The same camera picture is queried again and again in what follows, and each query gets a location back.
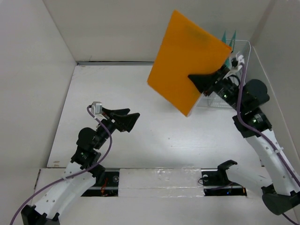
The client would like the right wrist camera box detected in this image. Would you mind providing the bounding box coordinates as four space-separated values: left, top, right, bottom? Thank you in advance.
229 52 245 75

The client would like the white wire desk organizer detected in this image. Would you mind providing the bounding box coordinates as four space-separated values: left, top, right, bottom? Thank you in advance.
195 39 251 109

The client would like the metal rail at back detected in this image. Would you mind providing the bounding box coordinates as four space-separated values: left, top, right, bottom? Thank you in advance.
77 61 154 66

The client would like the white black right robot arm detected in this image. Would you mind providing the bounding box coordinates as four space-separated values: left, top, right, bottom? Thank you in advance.
188 66 300 215

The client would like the orange file folder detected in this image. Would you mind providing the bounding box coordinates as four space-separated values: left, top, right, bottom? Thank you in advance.
147 10 232 117

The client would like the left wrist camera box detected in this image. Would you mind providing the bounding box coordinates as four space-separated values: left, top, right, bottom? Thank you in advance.
91 101 103 117

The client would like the front mounting rail with wires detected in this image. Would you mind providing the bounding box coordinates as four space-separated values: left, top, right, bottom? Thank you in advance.
83 168 247 198

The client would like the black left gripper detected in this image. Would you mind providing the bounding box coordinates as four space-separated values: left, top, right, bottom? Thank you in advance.
94 107 139 150

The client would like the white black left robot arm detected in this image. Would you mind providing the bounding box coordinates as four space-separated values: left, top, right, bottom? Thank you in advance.
21 105 140 225

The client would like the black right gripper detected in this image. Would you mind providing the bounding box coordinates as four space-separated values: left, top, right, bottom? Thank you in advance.
188 64 247 113

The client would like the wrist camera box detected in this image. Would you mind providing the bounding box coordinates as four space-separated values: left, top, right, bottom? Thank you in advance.
91 101 103 117
229 52 245 75

